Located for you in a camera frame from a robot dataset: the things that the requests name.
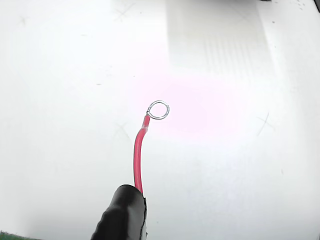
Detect red wire with metal ring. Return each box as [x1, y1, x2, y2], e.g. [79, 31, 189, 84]
[132, 99, 171, 196]

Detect large green sponge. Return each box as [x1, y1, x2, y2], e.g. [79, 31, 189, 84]
[0, 228, 33, 240]

